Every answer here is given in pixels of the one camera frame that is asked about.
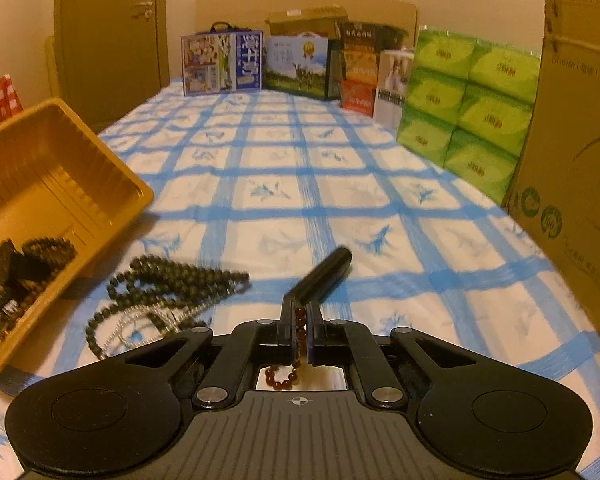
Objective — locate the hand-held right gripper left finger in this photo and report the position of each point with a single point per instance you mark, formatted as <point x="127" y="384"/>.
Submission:
<point x="290" y="335"/>

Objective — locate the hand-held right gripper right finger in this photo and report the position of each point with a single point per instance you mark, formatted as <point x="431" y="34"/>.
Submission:
<point x="316" y="345"/>

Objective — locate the black cylindrical tube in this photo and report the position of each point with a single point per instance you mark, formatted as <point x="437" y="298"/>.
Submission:
<point x="325" y="270"/>

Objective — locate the black wristwatch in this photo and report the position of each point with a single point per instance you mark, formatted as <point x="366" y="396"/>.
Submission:
<point x="27" y="266"/>

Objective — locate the yellow plastic tray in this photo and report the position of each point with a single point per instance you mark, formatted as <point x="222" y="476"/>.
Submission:
<point x="55" y="170"/>

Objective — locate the blue checked floral bedsheet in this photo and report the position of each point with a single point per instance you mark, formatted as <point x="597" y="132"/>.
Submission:
<point x="330" y="160"/>

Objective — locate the red orange noodle box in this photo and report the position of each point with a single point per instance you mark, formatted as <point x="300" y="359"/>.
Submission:
<point x="357" y="95"/>

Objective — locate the green cow milk box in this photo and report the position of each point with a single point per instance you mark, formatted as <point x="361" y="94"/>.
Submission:
<point x="295" y="70"/>

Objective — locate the white product box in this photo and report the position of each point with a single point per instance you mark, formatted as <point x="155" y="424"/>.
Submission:
<point x="392" y="85"/>

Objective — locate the stack of green tissue packs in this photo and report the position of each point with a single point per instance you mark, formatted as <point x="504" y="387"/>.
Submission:
<point x="455" y="110"/>

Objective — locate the blue milk carton box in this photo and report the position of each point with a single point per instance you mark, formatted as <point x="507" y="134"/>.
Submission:
<point x="220" y="65"/>

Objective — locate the black noodle bowl pack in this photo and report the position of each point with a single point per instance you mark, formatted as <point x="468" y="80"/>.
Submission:
<point x="375" y="35"/>

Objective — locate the black bag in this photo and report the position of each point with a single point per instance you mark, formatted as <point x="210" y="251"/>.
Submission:
<point x="225" y="27"/>

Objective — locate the small brown cardboard box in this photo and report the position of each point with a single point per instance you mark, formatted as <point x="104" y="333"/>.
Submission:
<point x="305" y="20"/>

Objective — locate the large brown cardboard box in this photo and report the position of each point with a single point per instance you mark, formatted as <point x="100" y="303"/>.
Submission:
<point x="570" y="135"/>

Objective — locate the olive wooden door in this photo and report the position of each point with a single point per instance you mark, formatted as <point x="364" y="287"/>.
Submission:
<point x="105" y="35"/>

